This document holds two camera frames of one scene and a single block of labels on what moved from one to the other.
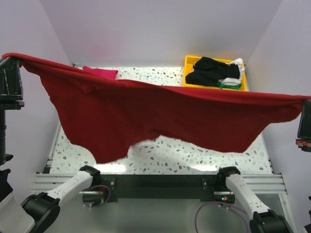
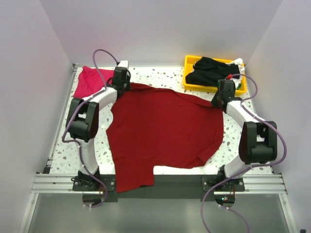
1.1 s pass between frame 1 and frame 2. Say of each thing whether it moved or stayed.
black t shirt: stayed
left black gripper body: moved
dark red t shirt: moved
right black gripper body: moved
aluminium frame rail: stayed
